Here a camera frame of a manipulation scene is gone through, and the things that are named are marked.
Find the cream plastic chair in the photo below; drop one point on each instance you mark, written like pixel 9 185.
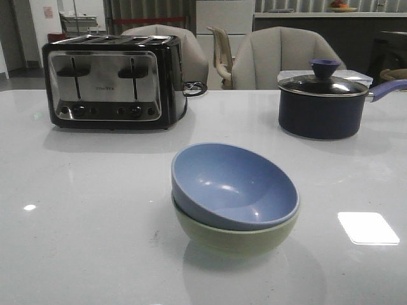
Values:
pixel 223 60

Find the beige upholstered chair right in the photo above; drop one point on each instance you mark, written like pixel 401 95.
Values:
pixel 264 53

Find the fruit bowl on counter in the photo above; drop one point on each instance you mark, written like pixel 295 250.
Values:
pixel 338 6

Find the black and chrome toaster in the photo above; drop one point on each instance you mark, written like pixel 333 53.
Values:
pixel 115 82

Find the beige upholstered chair left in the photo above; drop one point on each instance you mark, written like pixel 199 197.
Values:
pixel 194 62

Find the clear plastic container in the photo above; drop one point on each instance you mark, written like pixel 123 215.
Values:
pixel 345 74

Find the beige upholstered chair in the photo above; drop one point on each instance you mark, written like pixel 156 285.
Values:
pixel 194 62
pixel 264 53

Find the dark blue saucepan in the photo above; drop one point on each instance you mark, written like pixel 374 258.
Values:
pixel 328 118

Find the red bin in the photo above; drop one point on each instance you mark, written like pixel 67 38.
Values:
pixel 55 36

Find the blue bowl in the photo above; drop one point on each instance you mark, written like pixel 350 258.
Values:
pixel 229 187

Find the glass lid with blue knob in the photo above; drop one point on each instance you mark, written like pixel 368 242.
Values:
pixel 322 83

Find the green bowl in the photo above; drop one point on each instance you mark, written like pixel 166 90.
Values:
pixel 234 243

